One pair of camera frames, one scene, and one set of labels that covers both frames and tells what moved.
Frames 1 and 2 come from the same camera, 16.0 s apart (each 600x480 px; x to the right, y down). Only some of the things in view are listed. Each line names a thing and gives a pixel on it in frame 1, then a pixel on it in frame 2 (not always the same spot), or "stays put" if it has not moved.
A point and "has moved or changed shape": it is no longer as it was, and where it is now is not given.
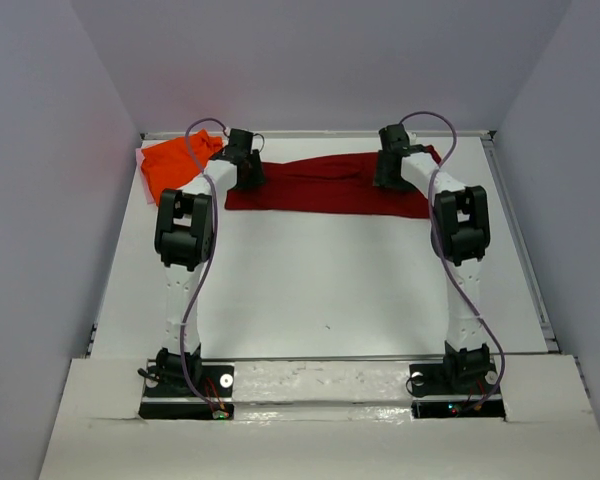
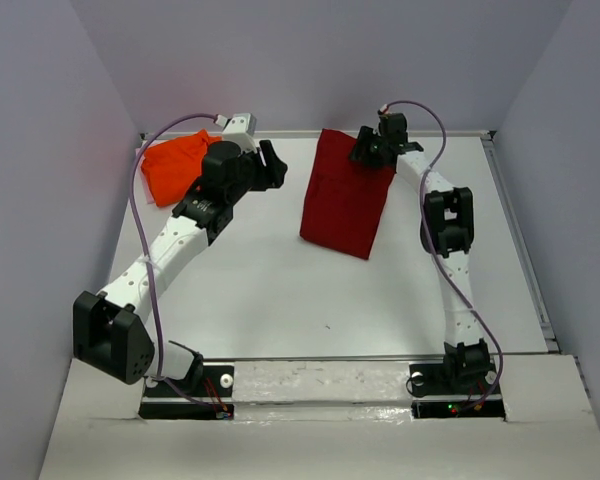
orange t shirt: (169, 164) stays put
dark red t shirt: (329, 184) has moved or changed shape
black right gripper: (383, 177) → (365, 137)
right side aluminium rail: (492, 143) stays put
